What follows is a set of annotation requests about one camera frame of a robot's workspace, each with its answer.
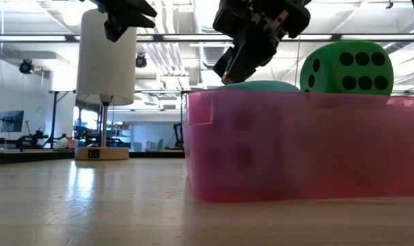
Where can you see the orange round object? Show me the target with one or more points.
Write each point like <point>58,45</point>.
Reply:
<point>72,143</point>

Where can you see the cyan foam die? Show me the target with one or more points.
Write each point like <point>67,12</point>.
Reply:
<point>260,86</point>

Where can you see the green foam die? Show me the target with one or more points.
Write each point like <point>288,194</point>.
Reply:
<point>330,73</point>

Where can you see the pink plastic bin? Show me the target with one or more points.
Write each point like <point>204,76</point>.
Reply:
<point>296,153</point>

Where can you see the white shade table lamp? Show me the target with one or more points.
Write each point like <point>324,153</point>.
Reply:
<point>104,61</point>

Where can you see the white round object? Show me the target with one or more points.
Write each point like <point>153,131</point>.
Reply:
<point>61,143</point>

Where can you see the ceiling air vent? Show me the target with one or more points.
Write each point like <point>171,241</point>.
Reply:
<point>210,56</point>

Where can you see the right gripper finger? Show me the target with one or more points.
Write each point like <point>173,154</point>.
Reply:
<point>223,63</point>
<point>255,58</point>

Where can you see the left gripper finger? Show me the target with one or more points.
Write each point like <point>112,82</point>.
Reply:
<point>142,22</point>
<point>145,8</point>

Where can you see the small black robot arm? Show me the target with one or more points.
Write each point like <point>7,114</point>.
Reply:
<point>177,135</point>

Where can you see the black ceiling spotlight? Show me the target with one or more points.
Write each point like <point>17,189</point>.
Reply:
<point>26,66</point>
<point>141,61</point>

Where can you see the grey computer monitor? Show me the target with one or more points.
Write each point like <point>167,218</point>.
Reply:
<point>11,121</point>

